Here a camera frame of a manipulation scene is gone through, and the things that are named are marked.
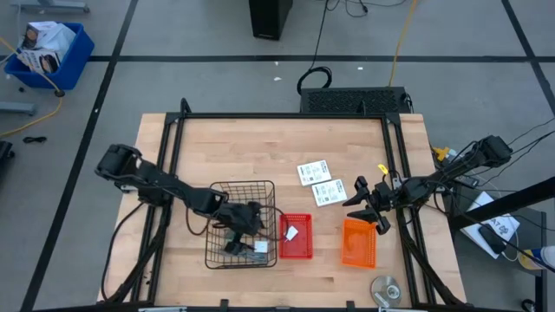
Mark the black phone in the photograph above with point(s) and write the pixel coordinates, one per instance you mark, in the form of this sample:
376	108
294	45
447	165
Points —
492	239

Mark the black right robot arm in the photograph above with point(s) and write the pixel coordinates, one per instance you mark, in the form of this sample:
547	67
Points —
433	184

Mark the yellow plug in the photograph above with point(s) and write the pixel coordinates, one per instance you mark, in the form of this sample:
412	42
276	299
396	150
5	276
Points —
442	153

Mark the white blue yellow bottle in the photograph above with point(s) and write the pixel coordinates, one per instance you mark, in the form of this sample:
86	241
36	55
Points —
537	258

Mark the black computer case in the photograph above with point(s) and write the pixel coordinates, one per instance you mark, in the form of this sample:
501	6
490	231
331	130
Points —
353	100

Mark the small black floor object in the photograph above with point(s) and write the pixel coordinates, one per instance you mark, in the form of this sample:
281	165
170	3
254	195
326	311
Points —
34	139

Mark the grey metal furniture foot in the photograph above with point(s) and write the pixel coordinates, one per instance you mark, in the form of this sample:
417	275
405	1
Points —
47	6
17	108

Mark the white paper sheet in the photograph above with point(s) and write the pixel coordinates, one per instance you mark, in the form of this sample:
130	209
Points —
470	232

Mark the white product box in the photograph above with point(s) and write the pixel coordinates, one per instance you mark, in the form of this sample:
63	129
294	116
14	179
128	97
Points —
329	193
314	173

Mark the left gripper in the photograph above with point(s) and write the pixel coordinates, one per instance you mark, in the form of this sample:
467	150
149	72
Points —
243	219

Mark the white plastic bag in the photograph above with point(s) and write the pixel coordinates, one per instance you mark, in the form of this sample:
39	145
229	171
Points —
60	39

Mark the orange plastic slotted basket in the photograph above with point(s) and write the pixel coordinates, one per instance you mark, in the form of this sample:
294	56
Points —
359	245

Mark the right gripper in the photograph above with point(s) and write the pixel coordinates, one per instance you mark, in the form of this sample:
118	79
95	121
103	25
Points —
381	197

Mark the black diagonal beam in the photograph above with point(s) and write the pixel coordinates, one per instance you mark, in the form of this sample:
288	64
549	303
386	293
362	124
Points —
503	203

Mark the black side table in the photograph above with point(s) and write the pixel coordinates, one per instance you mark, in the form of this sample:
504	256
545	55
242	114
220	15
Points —
531	225

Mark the black speaker cabinet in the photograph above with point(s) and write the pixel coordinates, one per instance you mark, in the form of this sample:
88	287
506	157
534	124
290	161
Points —
269	17

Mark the printed white carton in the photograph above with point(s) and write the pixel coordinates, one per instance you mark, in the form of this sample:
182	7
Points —
37	60

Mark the grey metal mounting plate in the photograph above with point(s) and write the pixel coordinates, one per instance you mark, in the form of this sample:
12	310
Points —
128	188

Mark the black power strip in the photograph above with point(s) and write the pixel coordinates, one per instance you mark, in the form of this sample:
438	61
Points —
459	177

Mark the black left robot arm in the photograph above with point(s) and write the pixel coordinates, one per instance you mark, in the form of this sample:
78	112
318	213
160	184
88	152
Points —
165	182

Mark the red plastic slotted basket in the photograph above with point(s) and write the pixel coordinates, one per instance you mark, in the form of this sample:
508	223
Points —
299	251

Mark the silver metal cylinder stand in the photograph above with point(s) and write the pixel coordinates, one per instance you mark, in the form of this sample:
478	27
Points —
386	291

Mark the blue plastic bin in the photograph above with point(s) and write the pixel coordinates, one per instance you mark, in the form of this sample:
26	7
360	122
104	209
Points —
73	65

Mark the white charger plug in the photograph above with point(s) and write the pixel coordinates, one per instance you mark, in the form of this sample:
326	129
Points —
261	246
291	233

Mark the black aluminium table frame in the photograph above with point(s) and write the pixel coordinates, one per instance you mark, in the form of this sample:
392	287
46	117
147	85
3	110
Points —
277	115

